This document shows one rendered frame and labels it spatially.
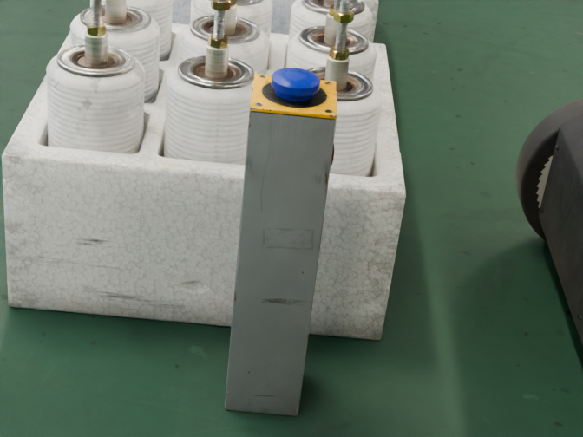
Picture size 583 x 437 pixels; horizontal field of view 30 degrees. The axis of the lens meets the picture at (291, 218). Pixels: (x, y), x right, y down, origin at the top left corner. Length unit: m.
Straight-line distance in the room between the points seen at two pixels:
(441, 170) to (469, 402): 0.49
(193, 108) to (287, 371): 0.27
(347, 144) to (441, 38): 0.93
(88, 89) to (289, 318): 0.29
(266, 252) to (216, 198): 0.14
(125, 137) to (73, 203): 0.08
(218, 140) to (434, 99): 0.71
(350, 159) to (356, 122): 0.04
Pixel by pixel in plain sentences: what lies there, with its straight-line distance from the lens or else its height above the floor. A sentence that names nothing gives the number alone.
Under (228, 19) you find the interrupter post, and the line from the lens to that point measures 1.18.
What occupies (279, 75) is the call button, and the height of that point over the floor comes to 0.33.
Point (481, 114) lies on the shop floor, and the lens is 1.70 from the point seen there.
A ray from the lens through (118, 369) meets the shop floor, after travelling 1.08.
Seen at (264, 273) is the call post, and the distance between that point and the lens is 0.94.
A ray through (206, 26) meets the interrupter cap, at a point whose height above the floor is 0.25.
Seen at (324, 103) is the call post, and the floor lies 0.31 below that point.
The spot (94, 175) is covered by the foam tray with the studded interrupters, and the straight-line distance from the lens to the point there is 1.06.
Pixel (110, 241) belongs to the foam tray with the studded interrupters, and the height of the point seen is 0.09.
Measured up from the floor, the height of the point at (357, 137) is 0.22.
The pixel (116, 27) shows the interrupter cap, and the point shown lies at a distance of 1.18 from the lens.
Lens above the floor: 0.68
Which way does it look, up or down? 31 degrees down
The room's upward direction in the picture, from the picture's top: 6 degrees clockwise
